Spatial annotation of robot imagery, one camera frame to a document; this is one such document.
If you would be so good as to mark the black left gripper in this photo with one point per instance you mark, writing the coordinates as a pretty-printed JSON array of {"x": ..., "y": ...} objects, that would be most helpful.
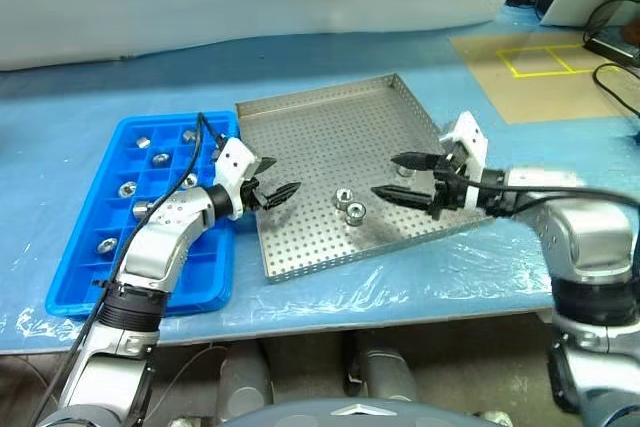
[{"x": 251, "y": 194}]

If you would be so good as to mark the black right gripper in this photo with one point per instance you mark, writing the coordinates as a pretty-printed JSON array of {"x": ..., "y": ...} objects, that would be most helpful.
[{"x": 447, "y": 187}]

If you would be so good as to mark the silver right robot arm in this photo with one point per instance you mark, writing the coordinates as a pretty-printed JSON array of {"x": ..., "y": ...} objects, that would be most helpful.
[{"x": 590, "y": 237}]

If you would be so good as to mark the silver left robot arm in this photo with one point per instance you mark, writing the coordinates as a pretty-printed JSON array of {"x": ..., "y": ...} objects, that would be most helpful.
[{"x": 160, "y": 247}]

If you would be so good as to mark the perforated steel tray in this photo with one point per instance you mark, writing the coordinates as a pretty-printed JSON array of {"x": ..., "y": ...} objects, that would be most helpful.
[{"x": 325, "y": 137}]

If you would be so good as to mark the blue plastic compartment tray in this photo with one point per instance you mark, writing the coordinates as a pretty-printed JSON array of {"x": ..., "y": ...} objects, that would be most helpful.
[{"x": 200, "y": 267}]

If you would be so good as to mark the blue plastic table cover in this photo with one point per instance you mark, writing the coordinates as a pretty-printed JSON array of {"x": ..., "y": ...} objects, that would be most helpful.
[{"x": 350, "y": 307}]

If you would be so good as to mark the brown cardboard mat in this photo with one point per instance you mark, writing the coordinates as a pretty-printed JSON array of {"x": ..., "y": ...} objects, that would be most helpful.
[{"x": 540, "y": 97}]

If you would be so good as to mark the grey rounded cylinder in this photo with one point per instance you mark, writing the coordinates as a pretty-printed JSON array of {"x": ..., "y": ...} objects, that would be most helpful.
[
  {"x": 245, "y": 377},
  {"x": 387, "y": 372}
]

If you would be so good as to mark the black power adapter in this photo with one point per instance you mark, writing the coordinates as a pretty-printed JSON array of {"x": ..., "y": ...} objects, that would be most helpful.
[{"x": 612, "y": 47}]

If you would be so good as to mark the grey robot torso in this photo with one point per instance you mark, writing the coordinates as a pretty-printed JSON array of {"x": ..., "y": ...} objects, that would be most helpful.
[{"x": 350, "y": 416}]

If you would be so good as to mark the orange brown block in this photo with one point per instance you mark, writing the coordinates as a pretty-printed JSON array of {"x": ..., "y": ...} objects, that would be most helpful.
[{"x": 631, "y": 33}]

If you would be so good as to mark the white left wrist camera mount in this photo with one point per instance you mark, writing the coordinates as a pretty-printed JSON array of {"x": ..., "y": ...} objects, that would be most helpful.
[{"x": 235, "y": 159}]

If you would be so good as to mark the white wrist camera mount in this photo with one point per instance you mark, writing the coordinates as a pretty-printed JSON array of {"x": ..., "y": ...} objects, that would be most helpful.
[
  {"x": 467, "y": 134},
  {"x": 235, "y": 159}
]

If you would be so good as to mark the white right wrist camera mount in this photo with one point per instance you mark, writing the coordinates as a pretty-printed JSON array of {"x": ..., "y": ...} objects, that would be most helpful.
[{"x": 467, "y": 134}]

